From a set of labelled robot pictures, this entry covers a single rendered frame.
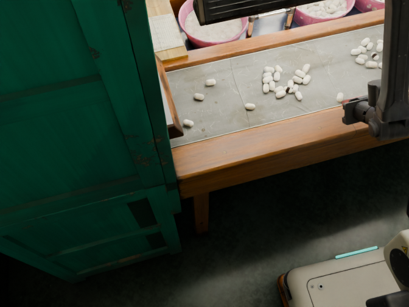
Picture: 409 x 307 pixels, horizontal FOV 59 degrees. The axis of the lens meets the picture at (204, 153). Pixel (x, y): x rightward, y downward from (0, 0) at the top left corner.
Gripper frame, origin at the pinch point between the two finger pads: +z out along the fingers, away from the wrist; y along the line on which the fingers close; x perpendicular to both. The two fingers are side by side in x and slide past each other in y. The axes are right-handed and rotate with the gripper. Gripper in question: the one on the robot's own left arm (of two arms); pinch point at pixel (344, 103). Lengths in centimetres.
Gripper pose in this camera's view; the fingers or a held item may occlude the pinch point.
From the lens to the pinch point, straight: 120.3
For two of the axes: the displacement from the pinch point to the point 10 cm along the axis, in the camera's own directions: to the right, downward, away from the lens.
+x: 1.9, 9.0, 3.8
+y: -9.6, 2.5, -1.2
